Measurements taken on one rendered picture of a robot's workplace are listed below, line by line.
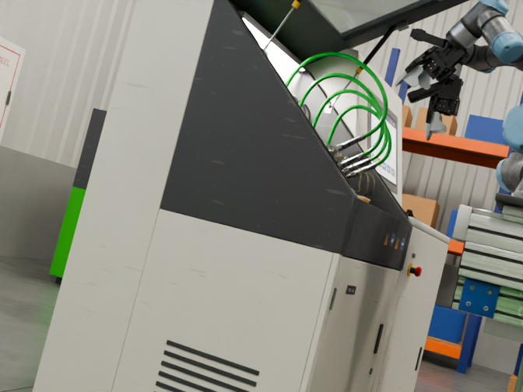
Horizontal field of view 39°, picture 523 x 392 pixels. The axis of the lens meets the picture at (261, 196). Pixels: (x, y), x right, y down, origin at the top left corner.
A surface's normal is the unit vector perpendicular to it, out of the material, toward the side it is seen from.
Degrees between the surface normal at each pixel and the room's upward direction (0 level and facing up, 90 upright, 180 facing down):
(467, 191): 90
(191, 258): 90
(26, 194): 90
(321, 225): 90
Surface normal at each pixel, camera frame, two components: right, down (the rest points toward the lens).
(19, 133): 0.91, 0.21
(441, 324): -0.29, -0.13
